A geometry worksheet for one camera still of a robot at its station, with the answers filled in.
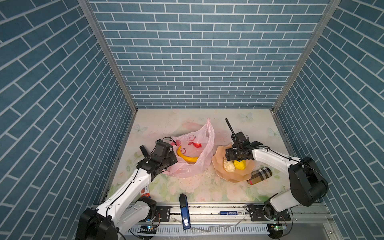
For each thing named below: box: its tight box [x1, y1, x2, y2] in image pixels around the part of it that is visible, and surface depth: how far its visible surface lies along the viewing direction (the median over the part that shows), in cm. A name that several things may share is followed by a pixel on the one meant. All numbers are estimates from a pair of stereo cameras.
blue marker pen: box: [218, 210, 246, 216], surface depth 75 cm
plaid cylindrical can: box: [246, 167, 273, 185], surface depth 85 cm
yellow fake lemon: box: [233, 159, 246, 171], surface depth 87 cm
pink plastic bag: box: [163, 118, 215, 178], surface depth 84 cm
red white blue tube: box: [140, 185, 151, 198], surface depth 81 cm
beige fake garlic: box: [222, 157, 235, 173], surface depth 86 cm
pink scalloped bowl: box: [211, 143, 256, 184], surface depth 88 cm
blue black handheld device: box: [179, 193, 191, 230], surface depth 74 cm
